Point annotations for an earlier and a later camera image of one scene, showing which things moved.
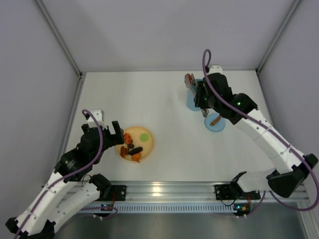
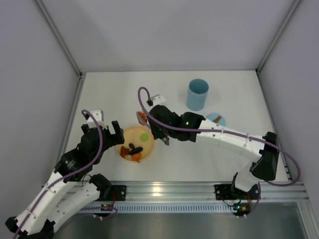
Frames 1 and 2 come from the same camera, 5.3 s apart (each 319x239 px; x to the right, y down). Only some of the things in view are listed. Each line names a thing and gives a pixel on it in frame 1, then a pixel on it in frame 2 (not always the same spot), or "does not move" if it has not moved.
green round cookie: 144,137 does not move
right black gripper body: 199,95 → 154,127
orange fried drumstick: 136,157 does not move
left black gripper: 109,139 does not move
